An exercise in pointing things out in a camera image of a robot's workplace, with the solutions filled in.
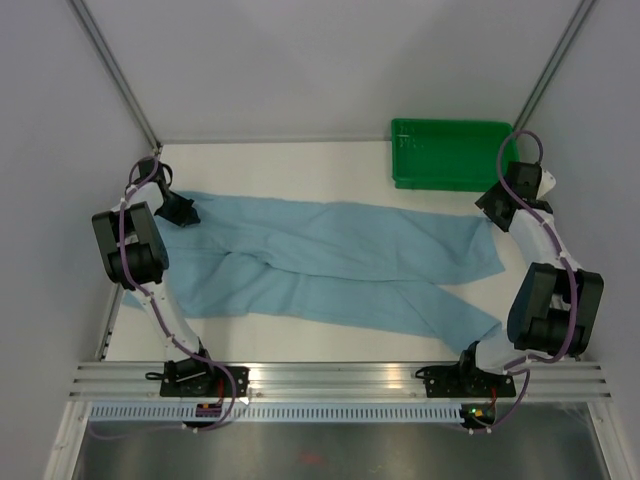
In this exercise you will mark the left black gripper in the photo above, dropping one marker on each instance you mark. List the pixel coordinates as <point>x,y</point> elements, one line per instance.
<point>188,216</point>

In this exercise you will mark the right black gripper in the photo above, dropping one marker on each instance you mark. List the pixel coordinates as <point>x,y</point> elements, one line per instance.
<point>487,201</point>

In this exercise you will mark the light blue trousers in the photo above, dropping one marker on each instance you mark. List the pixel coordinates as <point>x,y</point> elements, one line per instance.
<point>341,263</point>

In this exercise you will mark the green plastic tray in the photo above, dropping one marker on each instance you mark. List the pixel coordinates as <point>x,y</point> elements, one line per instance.
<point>446,155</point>

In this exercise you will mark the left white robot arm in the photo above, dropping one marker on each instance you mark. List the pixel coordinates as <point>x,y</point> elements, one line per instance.
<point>135,257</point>

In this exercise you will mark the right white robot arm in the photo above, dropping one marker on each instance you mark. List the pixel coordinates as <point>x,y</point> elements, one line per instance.
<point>555,308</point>

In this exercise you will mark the left aluminium frame post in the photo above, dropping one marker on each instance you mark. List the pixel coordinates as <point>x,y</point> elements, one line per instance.
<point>102,49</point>

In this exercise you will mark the aluminium frame post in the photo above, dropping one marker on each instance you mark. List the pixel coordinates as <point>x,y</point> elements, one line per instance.
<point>559,54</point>
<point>102,49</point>

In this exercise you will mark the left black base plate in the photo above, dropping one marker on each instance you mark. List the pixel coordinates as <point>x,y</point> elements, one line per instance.
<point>190,378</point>

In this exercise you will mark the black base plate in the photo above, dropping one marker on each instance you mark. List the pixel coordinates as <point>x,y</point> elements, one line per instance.
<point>449,381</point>
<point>190,378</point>

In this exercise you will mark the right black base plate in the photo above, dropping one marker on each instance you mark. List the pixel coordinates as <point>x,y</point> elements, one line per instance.
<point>449,381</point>

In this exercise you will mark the aluminium mounting rail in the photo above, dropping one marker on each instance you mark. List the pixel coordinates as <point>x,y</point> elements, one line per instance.
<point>368,382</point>

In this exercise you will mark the white slotted cable duct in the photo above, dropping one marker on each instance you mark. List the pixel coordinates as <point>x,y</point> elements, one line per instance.
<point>280,412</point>

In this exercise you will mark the right aluminium frame post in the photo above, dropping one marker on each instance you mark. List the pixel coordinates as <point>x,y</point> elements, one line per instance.
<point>559,54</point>

